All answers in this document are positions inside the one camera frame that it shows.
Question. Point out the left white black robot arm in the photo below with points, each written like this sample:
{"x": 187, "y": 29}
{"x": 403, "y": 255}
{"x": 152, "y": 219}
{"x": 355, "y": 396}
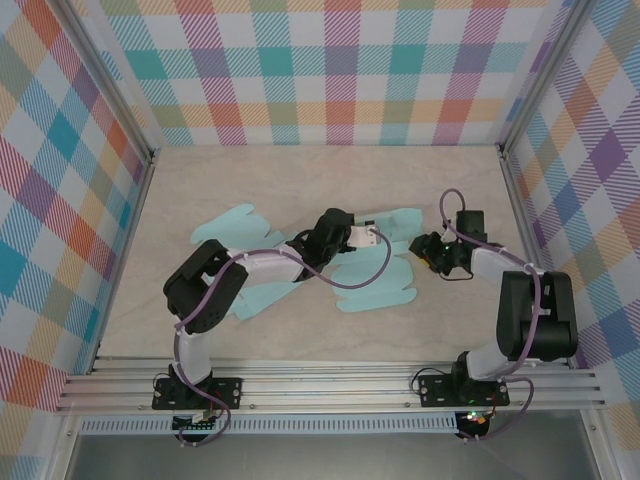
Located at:
{"x": 210, "y": 290}

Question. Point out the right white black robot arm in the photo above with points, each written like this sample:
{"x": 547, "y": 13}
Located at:
{"x": 535, "y": 310}

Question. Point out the grey metal sheet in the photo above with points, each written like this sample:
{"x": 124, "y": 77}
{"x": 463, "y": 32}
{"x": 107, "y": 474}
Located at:
{"x": 325, "y": 460}

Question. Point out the right aluminium side rail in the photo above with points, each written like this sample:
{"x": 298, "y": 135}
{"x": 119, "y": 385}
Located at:
{"x": 534, "y": 260}

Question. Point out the aluminium side rail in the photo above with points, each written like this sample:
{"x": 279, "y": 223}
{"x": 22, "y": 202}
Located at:
{"x": 121, "y": 260}
{"x": 534, "y": 260}

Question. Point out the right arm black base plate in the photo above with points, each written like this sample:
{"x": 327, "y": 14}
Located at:
{"x": 435, "y": 392}

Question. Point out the wide aluminium mounting rail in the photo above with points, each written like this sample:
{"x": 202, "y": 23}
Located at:
{"x": 325, "y": 385}

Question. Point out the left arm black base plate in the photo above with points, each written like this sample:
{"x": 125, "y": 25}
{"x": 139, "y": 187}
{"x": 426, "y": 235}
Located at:
{"x": 230, "y": 392}

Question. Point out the right aluminium corner post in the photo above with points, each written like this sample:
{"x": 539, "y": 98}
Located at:
{"x": 544, "y": 75}

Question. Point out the aluminium corner post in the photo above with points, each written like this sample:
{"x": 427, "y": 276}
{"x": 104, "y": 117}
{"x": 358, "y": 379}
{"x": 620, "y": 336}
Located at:
{"x": 544, "y": 75}
{"x": 109, "y": 80}

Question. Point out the left aluminium side rail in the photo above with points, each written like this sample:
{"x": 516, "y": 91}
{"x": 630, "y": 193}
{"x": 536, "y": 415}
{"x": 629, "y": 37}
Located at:
{"x": 121, "y": 260}

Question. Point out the left aluminium corner post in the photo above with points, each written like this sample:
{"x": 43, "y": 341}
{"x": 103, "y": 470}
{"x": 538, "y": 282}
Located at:
{"x": 109, "y": 80}

